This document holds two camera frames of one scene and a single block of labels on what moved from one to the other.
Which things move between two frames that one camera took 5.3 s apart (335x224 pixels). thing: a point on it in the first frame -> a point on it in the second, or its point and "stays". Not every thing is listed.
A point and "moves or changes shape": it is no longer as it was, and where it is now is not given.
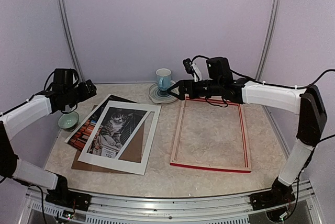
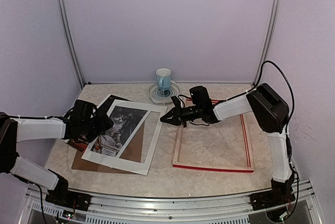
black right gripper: (183, 84) -> (177, 117)
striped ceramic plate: (162, 97) stays
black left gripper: (85, 94) -> (102, 127)
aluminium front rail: (225, 209) stays
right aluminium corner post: (277, 0) stays
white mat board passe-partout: (119, 164) moves or changes shape
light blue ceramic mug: (164, 78) stays
